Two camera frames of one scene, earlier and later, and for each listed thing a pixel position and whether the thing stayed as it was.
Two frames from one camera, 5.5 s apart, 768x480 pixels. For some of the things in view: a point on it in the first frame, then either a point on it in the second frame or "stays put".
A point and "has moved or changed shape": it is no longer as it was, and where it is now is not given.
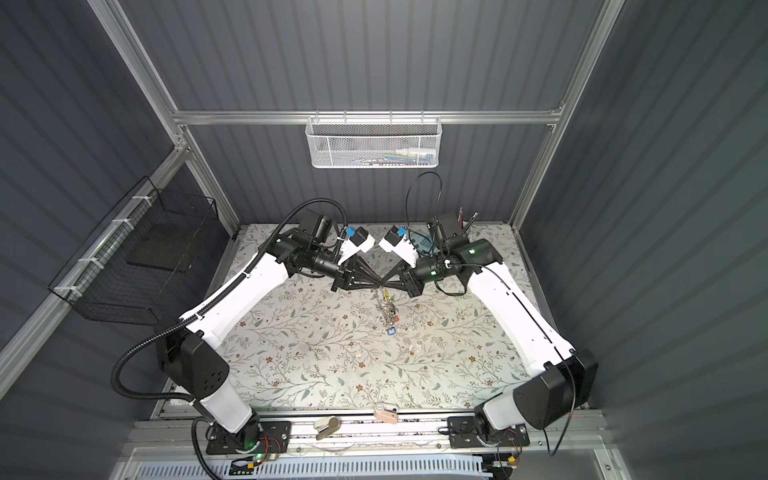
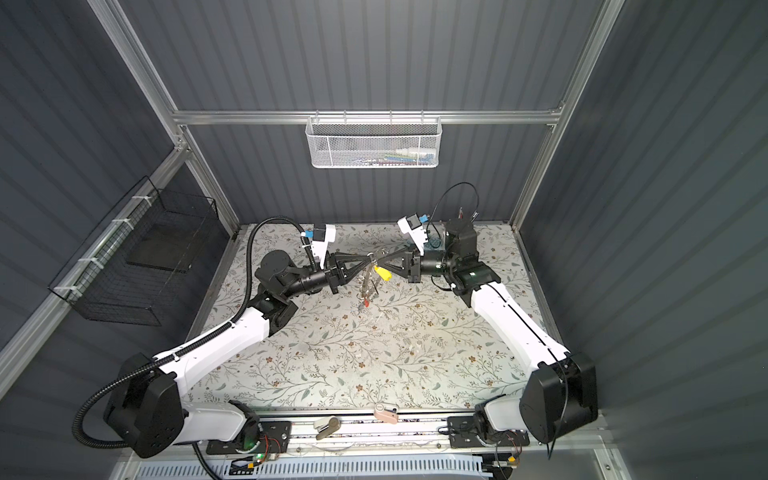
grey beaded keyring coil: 389,313 has moved or changed shape
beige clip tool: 326,426 stays put
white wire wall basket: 372,141 stays put
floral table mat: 321,345 stays put
